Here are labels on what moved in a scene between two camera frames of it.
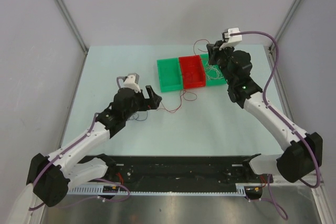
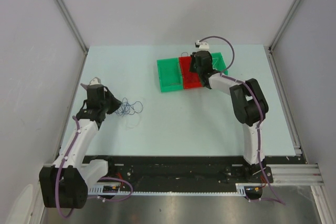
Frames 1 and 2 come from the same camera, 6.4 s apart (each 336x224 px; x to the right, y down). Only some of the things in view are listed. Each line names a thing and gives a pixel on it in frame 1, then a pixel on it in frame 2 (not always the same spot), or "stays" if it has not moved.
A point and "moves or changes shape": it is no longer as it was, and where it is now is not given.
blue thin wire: [138, 117] moves or changes shape
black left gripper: [151, 103] → [116, 103]
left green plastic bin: [170, 74] stays
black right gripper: [213, 51] → [192, 61]
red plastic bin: [192, 72] stays
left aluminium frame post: [64, 10] stays
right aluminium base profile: [312, 178] stays
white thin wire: [213, 72] moves or changes shape
